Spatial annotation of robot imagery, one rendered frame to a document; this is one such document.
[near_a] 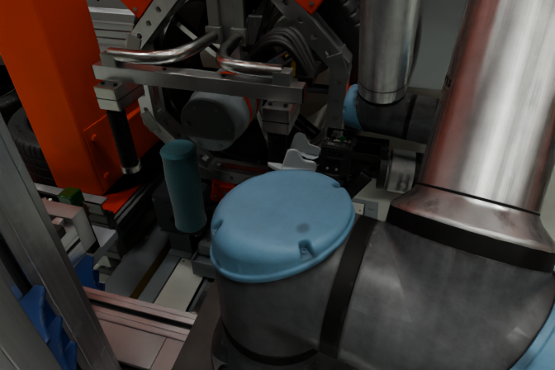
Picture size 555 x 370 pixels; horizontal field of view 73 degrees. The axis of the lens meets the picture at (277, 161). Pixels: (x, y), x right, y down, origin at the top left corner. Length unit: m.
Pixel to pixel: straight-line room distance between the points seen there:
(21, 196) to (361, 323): 0.26
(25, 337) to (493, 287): 0.29
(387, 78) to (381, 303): 0.36
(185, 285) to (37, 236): 1.17
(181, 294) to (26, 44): 0.92
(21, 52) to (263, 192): 0.87
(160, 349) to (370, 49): 0.51
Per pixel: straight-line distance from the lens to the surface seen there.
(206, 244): 1.41
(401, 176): 0.66
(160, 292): 1.50
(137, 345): 0.62
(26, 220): 0.35
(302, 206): 0.30
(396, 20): 0.51
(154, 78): 0.76
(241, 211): 0.30
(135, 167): 0.88
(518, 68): 0.30
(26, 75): 1.13
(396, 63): 0.55
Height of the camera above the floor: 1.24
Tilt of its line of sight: 35 degrees down
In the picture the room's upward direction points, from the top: straight up
